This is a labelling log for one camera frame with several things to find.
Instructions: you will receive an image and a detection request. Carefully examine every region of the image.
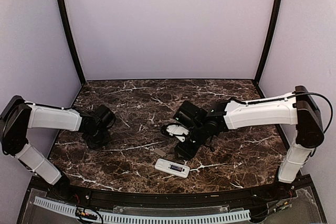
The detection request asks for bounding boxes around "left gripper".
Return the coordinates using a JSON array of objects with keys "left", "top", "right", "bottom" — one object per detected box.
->
[{"left": 84, "top": 127, "right": 112, "bottom": 151}]

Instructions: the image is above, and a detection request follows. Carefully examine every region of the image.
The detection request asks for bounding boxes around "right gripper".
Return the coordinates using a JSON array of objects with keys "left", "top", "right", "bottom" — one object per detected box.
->
[{"left": 174, "top": 123, "right": 209, "bottom": 161}]

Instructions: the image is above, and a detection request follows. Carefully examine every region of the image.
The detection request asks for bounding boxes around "blue AA battery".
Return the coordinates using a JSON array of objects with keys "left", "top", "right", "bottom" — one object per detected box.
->
[{"left": 169, "top": 164, "right": 184, "bottom": 172}]

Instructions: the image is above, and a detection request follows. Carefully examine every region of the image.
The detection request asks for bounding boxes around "white remote control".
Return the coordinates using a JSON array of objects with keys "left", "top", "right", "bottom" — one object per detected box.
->
[{"left": 155, "top": 158, "right": 190, "bottom": 178}]

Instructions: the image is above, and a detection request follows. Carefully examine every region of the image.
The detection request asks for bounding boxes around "grey battery cover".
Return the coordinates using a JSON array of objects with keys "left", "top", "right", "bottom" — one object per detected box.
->
[{"left": 154, "top": 148, "right": 166, "bottom": 157}]

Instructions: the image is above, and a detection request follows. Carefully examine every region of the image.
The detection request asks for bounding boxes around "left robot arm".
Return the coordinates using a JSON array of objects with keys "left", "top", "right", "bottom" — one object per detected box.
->
[{"left": 1, "top": 95, "right": 116, "bottom": 201}]

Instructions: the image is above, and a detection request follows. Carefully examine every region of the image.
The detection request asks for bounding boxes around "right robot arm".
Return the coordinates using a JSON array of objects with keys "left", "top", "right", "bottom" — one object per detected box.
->
[{"left": 174, "top": 86, "right": 328, "bottom": 200}]

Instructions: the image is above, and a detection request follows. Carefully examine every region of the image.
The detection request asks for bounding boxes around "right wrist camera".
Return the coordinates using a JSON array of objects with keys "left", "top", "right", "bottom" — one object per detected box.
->
[{"left": 161, "top": 123, "right": 189, "bottom": 142}]

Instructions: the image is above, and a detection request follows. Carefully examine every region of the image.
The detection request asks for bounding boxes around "black front rail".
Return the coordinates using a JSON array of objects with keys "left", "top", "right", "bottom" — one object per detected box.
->
[{"left": 31, "top": 176, "right": 313, "bottom": 210}]

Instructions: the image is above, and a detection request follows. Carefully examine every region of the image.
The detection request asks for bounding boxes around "white slotted cable duct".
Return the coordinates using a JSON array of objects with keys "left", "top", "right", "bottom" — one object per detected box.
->
[{"left": 34, "top": 196, "right": 250, "bottom": 223}]

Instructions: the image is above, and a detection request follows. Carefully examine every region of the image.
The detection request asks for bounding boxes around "left black frame post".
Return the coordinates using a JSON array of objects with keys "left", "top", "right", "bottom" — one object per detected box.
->
[{"left": 57, "top": 0, "right": 86, "bottom": 86}]

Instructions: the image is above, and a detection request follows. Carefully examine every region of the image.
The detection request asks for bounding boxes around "black frame post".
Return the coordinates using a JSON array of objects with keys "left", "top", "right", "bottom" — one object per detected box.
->
[
  {"left": 254, "top": 0, "right": 281, "bottom": 86},
  {"left": 57, "top": 0, "right": 86, "bottom": 86}
]

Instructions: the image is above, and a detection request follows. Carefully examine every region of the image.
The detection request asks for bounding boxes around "right black frame post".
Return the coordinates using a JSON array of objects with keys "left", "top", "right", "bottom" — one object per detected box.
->
[{"left": 254, "top": 0, "right": 281, "bottom": 86}]

